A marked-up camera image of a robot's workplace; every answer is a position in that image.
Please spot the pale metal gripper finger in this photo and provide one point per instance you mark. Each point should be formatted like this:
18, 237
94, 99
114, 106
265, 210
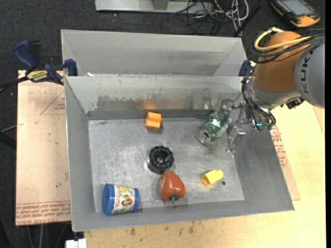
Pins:
227, 105
234, 137

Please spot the green drink can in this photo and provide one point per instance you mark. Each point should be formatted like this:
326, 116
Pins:
213, 128

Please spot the yellow hollow block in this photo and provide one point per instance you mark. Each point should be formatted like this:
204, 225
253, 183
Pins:
212, 177

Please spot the orange stepped block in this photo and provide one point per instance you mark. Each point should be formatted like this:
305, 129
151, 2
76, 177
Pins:
153, 121

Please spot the black ribbed round knob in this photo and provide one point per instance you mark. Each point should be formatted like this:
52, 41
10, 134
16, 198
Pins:
160, 159

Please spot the red toy bell pepper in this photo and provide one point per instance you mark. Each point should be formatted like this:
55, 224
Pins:
172, 186

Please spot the grey metal bin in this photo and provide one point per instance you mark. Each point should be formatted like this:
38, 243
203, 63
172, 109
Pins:
129, 143

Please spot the blue printed plastic cup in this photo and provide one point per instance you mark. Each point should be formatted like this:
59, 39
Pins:
121, 199

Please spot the brown cardboard board, red print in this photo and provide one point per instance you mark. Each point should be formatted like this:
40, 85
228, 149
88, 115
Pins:
41, 148

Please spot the black cylinder on white bracket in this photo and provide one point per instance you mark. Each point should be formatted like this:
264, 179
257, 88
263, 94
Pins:
294, 103

